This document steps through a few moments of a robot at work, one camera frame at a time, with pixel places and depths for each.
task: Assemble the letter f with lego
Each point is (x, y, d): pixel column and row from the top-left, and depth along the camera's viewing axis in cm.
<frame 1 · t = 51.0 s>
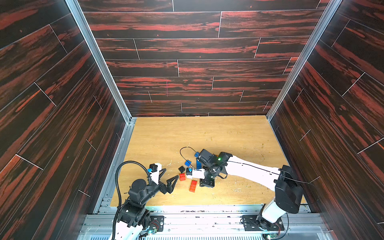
left hand: (172, 174, 75), fingers open
right hand: (203, 179, 82), fingers closed
black square brick: (181, 169, 92), point 3 cm above the table
red tall square brick: (182, 177, 88), point 4 cm above the table
red long brick near: (193, 186, 86), point 3 cm above the table

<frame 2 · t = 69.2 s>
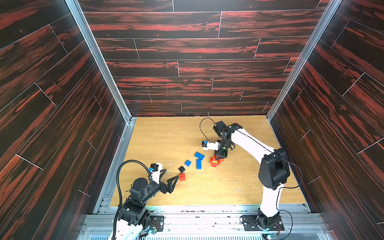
left hand: (172, 174, 76), fingers open
right hand: (220, 152, 91), fingers open
red long brick near: (213, 159, 89), point 10 cm above the table
the other named things where they were.

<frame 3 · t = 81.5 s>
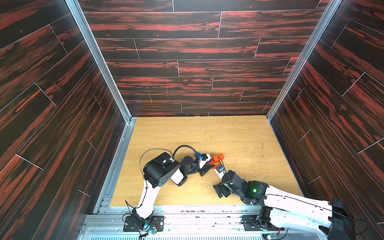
left hand: (213, 164, 90), fingers open
right hand: (222, 178, 80), fingers open
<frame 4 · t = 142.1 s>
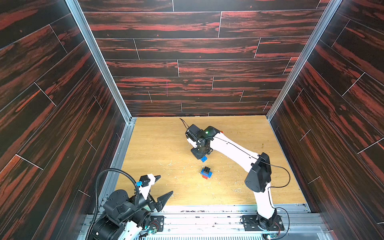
left hand: (165, 185, 62), fingers open
right hand: (202, 151, 86), fingers open
blue long brick far: (205, 174, 86), point 7 cm above the table
